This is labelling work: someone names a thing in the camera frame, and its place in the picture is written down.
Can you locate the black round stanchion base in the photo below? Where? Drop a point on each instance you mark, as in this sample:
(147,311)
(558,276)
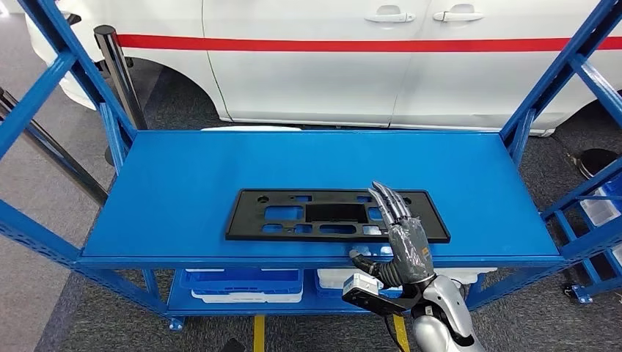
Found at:
(595,163)

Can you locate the white plastic board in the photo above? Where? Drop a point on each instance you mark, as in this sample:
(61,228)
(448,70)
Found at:
(252,128)

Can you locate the white car with red stripe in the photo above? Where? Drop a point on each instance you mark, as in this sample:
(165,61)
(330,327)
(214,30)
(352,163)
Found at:
(316,82)

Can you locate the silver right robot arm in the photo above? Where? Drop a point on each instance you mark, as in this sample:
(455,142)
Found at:
(447,301)

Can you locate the blue metal shelf rack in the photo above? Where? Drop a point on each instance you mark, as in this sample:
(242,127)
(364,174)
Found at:
(569,243)
(194,194)

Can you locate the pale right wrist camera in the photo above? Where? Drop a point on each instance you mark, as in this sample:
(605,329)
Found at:
(359,284)

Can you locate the blue plastic tray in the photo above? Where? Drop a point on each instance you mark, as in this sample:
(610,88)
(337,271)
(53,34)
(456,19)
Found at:
(243,282)

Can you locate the white plastic bin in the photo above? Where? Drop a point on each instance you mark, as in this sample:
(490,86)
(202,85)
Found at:
(600,211)

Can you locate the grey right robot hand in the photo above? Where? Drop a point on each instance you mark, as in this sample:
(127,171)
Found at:
(410,252)

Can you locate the black plastic panel part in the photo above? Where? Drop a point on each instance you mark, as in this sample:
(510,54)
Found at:
(243,218)

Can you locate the white plastic tray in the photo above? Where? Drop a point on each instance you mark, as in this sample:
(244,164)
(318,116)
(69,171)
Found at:
(243,297)
(330,278)

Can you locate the black robot chest part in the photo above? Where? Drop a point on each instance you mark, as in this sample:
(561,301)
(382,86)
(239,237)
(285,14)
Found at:
(233,346)

